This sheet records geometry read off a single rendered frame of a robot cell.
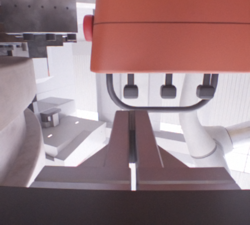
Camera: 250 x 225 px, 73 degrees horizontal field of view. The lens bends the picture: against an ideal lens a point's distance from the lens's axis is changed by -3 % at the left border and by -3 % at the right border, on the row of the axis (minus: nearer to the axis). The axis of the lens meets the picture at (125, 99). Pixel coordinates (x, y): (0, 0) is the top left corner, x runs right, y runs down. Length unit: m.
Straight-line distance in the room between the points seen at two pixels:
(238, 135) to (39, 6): 1.28
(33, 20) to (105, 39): 1.13
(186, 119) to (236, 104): 13.41
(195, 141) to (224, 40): 0.50
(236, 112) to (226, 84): 2.08
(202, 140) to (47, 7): 1.14
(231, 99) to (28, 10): 13.37
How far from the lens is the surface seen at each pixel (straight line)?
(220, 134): 0.85
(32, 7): 1.31
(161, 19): 0.18
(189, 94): 0.61
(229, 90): 13.71
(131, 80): 0.25
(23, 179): 1.25
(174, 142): 3.25
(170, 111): 0.33
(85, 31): 0.23
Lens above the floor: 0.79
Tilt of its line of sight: 16 degrees up
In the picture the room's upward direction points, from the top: 180 degrees clockwise
